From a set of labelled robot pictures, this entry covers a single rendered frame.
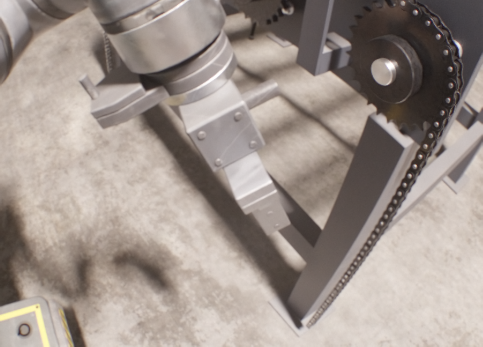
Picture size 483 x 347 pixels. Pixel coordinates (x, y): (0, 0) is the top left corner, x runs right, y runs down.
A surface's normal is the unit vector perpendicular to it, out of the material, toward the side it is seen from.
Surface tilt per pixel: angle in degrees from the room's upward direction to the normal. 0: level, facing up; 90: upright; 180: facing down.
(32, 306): 0
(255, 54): 0
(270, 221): 84
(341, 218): 90
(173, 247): 0
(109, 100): 24
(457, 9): 90
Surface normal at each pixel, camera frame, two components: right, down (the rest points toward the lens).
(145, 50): -0.17, 0.79
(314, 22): -0.80, 0.40
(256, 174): -0.34, -0.61
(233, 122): 0.30, 0.65
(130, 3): 0.08, 0.74
